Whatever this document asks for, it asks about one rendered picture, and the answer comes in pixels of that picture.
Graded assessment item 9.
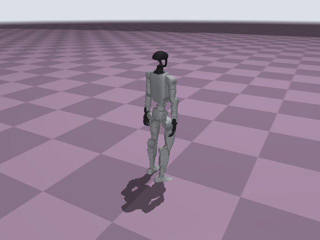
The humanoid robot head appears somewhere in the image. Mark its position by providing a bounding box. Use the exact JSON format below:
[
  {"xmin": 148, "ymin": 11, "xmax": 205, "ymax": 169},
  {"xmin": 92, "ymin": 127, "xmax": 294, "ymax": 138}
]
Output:
[{"xmin": 152, "ymin": 51, "xmax": 169, "ymax": 75}]

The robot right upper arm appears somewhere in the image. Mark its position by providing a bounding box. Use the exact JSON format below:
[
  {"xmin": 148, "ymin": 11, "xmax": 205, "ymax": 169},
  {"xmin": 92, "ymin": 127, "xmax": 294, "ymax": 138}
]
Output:
[{"xmin": 165, "ymin": 75, "xmax": 177, "ymax": 104}]

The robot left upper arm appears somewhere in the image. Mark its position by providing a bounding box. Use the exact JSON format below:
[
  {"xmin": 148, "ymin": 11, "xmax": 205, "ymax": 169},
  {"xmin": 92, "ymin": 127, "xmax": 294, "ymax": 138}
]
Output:
[{"xmin": 145, "ymin": 70, "xmax": 152, "ymax": 96}]

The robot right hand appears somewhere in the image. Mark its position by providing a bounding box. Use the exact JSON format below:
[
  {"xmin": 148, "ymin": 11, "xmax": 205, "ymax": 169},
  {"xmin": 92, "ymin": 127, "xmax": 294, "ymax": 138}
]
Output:
[{"xmin": 168, "ymin": 118, "xmax": 178, "ymax": 137}]

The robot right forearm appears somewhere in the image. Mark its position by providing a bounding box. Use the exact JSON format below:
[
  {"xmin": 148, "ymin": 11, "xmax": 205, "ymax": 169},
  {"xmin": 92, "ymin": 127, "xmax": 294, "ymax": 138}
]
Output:
[{"xmin": 170, "ymin": 97, "xmax": 179, "ymax": 122}]

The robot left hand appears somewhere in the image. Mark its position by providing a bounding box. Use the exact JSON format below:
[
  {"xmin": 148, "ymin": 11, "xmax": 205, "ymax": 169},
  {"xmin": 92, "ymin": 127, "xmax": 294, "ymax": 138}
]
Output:
[{"xmin": 143, "ymin": 107, "xmax": 150, "ymax": 126}]

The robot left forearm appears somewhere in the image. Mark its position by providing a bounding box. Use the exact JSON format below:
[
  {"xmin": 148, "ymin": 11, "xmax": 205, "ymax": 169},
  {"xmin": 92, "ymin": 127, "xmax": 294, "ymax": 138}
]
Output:
[{"xmin": 144, "ymin": 93, "xmax": 152, "ymax": 112}]

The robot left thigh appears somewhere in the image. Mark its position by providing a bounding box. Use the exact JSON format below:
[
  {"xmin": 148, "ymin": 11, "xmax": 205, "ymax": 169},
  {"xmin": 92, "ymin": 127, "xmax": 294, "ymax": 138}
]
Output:
[{"xmin": 147, "ymin": 110, "xmax": 161, "ymax": 148}]

